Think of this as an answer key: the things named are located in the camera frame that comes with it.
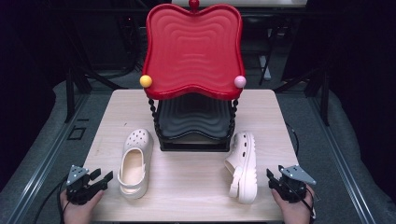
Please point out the cream clog shoe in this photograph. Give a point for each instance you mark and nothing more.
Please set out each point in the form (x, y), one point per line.
(138, 143)
(246, 165)

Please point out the person's left hand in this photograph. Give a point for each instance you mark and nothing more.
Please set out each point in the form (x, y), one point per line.
(77, 213)

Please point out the person's right hand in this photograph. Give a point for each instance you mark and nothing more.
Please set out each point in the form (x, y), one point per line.
(295, 213)

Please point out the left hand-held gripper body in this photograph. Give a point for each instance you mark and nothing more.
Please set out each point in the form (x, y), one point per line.
(79, 189)

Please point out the red and black shoe rack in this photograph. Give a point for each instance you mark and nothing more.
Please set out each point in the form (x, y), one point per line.
(193, 49)

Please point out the metal floor rail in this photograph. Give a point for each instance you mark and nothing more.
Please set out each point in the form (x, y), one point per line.
(46, 161)
(342, 161)

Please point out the black metal stand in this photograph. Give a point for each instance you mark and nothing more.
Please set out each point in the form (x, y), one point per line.
(70, 93)
(325, 99)

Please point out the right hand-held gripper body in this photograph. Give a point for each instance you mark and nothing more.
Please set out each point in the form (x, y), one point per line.
(292, 188)

